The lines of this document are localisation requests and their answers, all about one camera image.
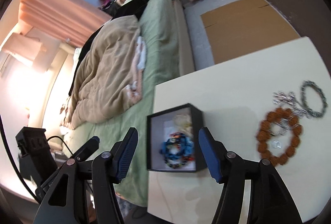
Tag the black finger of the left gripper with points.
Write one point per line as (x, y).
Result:
(87, 149)

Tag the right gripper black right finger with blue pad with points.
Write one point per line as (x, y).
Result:
(270, 200)

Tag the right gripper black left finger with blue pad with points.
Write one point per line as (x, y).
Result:
(65, 200)

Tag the black jewelry box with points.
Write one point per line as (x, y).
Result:
(170, 151)

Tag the beige comforter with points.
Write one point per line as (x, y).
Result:
(109, 80)

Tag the green bed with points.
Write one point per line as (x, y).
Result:
(160, 31)

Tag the pink curtain left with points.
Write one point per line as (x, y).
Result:
(66, 20)

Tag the black clothing on bed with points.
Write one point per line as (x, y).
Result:
(134, 7)

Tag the flat brown cardboard sheet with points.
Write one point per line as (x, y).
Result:
(243, 27)

